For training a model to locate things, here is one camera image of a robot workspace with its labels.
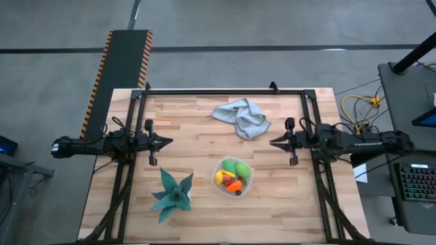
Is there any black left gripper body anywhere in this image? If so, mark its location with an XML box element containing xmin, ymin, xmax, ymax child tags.
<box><xmin>133</xmin><ymin>118</ymin><xmax>159</xmax><ymax>167</ymax></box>

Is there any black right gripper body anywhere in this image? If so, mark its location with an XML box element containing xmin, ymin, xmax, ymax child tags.
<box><xmin>285</xmin><ymin>117</ymin><xmax>311</xmax><ymax>167</ymax></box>

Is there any lime green toy fruit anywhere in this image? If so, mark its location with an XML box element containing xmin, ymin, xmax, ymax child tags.
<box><xmin>234</xmin><ymin>162</ymin><xmax>252</xmax><ymax>180</ymax></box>

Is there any orange toy carrot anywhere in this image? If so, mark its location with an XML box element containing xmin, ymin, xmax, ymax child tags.
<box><xmin>226</xmin><ymin>179</ymin><xmax>244</xmax><ymax>193</ymax></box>

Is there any clear plastic tupperware container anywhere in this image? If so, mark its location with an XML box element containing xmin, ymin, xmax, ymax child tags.
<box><xmin>211</xmin><ymin>155</ymin><xmax>255</xmax><ymax>199</ymax></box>

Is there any grey waffle cloth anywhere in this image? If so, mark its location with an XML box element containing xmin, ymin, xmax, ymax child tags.
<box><xmin>210</xmin><ymin>97</ymin><xmax>273</xmax><ymax>141</ymax></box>

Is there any snake plant in white pot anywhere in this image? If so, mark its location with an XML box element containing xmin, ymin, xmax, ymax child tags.
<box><xmin>151</xmin><ymin>167</ymin><xmax>194</xmax><ymax>224</ymax></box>

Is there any black desk bar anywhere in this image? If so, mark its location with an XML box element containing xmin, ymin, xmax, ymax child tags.
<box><xmin>349</xmin><ymin>149</ymin><xmax>389</xmax><ymax>168</ymax></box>

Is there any white paper sheet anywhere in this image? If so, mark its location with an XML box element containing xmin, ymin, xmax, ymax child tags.
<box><xmin>352</xmin><ymin>163</ymin><xmax>369</xmax><ymax>184</ymax></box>

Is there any black hazard-striped mat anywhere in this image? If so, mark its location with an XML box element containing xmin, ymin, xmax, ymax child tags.
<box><xmin>80</xmin><ymin>29</ymin><xmax>154</xmax><ymax>139</ymax></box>

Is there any large grey desk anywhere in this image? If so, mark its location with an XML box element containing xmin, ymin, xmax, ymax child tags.
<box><xmin>377</xmin><ymin>62</ymin><xmax>436</xmax><ymax>152</ymax></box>

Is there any grey keyboard desk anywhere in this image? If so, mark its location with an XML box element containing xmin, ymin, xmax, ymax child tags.
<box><xmin>384</xmin><ymin>148</ymin><xmax>436</xmax><ymax>236</ymax></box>

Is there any backlit rainbow keyboard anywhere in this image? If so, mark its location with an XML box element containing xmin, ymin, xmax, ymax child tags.
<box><xmin>394</xmin><ymin>162</ymin><xmax>436</xmax><ymax>202</ymax></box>

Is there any laptop with blue screen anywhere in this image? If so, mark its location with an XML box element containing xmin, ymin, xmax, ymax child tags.
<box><xmin>411</xmin><ymin>108</ymin><xmax>436</xmax><ymax>129</ymax></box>

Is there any grey metal stand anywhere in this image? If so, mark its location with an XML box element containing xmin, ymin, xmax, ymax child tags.
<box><xmin>0</xmin><ymin>152</ymin><xmax>55</xmax><ymax>245</ymax></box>

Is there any blue-lit device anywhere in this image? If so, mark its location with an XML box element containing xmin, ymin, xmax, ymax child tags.
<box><xmin>0</xmin><ymin>135</ymin><xmax>20</xmax><ymax>157</ymax></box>

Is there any black pole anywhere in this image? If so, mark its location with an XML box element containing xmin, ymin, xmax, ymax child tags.
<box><xmin>391</xmin><ymin>31</ymin><xmax>436</xmax><ymax>75</ymax></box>

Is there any black aluminium rig frame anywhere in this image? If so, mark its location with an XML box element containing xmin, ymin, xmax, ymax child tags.
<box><xmin>80</xmin><ymin>81</ymin><xmax>371</xmax><ymax>245</ymax></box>

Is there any yellow floor cable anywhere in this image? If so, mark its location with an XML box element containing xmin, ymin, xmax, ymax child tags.
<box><xmin>341</xmin><ymin>94</ymin><xmax>386</xmax><ymax>135</ymax></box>

